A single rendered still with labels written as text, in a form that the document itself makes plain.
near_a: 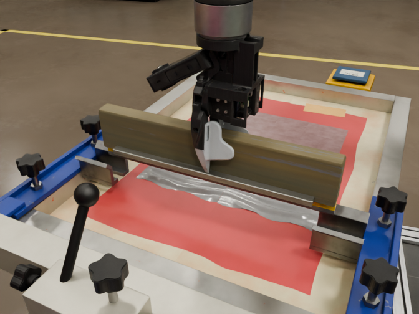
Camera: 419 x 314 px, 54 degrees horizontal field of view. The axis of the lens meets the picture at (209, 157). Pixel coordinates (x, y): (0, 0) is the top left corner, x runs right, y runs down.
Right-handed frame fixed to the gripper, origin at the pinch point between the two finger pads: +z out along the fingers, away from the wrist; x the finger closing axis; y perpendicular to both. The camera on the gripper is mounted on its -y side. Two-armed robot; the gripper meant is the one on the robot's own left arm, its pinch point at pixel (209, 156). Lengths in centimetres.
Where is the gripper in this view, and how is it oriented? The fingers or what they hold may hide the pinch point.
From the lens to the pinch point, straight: 65.6
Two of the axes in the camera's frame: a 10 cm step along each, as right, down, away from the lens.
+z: 0.1, 8.4, 5.4
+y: 9.0, 2.3, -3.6
